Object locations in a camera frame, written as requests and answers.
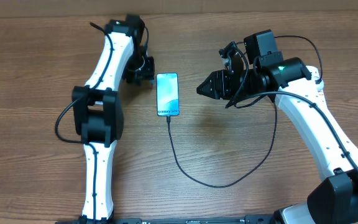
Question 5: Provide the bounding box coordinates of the black USB charging cable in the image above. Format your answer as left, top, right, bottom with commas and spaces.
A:
166, 35, 324, 189

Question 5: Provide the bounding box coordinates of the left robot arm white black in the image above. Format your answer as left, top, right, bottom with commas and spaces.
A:
72, 14, 155, 223

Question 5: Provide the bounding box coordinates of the white charger plug adapter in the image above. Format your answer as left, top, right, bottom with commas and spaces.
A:
314, 78, 324, 91

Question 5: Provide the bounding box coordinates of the blue Galaxy smartphone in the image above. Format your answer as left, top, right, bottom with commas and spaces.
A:
157, 73, 180, 116

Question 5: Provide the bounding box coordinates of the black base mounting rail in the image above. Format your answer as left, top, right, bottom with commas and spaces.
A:
56, 214, 280, 224

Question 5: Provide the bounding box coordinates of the white power strip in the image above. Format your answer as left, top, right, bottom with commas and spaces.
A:
306, 65, 326, 103

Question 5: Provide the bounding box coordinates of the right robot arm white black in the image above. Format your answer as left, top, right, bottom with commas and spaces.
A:
196, 30, 358, 223

